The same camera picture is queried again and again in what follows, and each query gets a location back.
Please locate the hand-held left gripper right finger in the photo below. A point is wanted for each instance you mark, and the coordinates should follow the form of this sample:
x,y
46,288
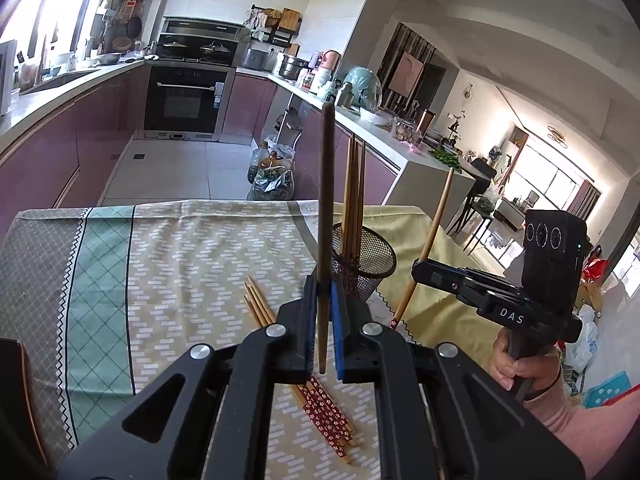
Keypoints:
x,y
340,325

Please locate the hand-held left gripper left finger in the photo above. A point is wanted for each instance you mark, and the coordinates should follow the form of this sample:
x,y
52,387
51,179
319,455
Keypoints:
x,y
311,330

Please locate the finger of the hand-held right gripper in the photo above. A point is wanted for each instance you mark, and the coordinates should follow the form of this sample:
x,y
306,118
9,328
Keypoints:
x,y
492,276
435,277

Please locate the black mesh utensil holder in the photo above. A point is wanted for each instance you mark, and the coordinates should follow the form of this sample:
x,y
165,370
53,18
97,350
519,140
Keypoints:
x,y
375,255

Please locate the bunch of bamboo chopsticks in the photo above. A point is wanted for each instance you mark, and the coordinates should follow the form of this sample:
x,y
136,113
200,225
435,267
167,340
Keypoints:
x,y
325,412

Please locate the dark brown plain chopstick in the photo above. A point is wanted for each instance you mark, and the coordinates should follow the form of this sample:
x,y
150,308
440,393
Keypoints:
x,y
327,185

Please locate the person's right forearm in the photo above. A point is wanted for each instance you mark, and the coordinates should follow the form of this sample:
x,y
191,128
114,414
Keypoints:
x,y
575,430

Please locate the person's right hand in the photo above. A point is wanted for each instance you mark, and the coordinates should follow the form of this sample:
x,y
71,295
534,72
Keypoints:
x,y
537,372

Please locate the pale yellow cloth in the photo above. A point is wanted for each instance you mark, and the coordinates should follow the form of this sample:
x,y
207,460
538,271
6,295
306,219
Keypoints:
x,y
440,325

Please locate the white plastic bag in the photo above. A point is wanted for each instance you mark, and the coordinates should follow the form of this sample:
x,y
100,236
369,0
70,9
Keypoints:
x,y
582,340

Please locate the red plastic bag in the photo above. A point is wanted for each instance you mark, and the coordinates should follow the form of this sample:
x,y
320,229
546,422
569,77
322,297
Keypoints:
x,y
595,269

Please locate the dining table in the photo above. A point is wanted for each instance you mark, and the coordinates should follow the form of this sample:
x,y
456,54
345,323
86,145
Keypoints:
x,y
475,172

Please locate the dark dining chair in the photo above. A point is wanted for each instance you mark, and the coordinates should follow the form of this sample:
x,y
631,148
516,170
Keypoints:
x,y
482,170

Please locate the living room window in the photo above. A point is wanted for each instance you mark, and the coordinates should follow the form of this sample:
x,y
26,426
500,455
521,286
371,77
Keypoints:
x,y
555,185

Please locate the pink peninsula base cabinets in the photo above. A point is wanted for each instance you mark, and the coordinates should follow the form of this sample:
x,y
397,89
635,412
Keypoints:
x,y
380,175

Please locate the green leafy vegetables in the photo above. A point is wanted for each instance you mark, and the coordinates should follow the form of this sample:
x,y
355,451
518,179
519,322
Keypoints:
x,y
445,159

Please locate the clear plastic food box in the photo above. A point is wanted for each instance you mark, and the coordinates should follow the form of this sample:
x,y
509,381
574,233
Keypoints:
x,y
406,131

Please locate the plastic bags with bottles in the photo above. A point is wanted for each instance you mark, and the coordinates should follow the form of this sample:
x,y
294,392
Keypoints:
x,y
275,185

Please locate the beige and teal patterned tablecloth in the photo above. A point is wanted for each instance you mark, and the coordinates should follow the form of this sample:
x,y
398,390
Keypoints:
x,y
175,260

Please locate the brown tumbler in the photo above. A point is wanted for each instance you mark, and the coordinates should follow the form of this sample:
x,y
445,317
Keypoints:
x,y
426,121

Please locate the white bowl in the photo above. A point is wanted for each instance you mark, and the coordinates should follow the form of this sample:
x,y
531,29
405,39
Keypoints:
x,y
376,117

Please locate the plastic oil bottle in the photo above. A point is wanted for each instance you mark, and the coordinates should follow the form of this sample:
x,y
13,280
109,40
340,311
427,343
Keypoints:
x,y
259,165

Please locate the steel thermos bottle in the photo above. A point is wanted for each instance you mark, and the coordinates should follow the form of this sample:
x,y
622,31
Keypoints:
x,y
345,96

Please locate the teal plastic bag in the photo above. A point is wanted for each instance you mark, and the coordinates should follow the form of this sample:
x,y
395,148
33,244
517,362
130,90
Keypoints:
x,y
362,85

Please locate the pink kettle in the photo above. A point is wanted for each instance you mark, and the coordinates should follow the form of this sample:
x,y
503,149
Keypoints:
x,y
330,64

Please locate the steel stockpot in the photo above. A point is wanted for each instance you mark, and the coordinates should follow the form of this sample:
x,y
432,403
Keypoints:
x,y
292,67

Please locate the black built-in oven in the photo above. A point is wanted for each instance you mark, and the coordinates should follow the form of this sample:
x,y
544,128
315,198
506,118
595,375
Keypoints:
x,y
182,105

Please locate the silver rice cooker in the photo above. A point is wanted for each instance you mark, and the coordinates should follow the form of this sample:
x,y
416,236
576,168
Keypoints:
x,y
256,56

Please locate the black pot with lid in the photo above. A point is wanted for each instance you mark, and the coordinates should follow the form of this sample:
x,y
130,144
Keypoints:
x,y
215,51
173,49

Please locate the wooden cutting board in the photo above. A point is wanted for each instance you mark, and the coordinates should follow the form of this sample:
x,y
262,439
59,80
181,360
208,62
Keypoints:
x,y
289,20

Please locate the pink base cabinets with sink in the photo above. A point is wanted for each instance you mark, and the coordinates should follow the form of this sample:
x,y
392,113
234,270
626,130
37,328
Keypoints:
x,y
75,150

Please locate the dark wooden chair back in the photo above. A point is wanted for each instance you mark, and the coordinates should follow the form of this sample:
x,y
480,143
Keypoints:
x,y
15,385

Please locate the black range hood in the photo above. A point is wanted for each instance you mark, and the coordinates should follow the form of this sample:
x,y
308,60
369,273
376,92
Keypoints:
x,y
200,27

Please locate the steel mixing bowl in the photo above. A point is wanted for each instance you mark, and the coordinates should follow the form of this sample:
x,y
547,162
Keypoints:
x,y
108,58

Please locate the hanging black wok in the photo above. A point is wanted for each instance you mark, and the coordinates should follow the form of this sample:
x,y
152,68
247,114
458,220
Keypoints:
x,y
135,27

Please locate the steel kitchen sink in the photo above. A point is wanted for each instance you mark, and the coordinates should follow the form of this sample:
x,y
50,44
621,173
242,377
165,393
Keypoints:
x,y
65,79

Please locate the steel faucet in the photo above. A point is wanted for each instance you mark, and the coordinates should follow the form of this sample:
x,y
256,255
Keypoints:
x,y
43,55

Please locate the white countertop oven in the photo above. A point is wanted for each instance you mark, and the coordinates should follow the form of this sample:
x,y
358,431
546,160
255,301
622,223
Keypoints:
x,y
6,80

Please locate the kitchen window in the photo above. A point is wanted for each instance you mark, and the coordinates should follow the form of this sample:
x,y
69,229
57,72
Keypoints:
x,y
60,0

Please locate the wall clock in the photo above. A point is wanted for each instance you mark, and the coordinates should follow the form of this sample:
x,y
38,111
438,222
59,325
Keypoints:
x,y
467,92

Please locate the pink wall painting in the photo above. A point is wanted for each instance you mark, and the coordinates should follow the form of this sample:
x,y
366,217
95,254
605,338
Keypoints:
x,y
403,74

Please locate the black wall shelf rack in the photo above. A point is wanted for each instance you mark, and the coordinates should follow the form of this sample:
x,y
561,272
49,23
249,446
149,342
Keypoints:
x,y
270,35

